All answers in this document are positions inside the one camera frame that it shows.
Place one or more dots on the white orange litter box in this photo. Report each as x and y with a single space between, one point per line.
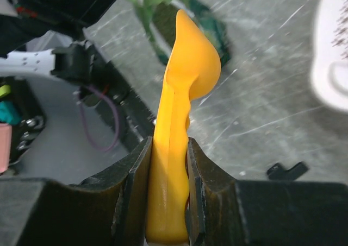
328 73

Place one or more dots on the yellow plastic scoop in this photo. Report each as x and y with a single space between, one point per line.
192 71

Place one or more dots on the black bag clip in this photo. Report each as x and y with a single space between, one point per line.
278 172

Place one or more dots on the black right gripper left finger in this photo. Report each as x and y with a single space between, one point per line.
108 208

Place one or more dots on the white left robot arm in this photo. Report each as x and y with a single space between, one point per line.
26 24

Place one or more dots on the green litter bag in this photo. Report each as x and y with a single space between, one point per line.
158 18

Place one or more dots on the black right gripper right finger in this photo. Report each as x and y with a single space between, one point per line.
227 211

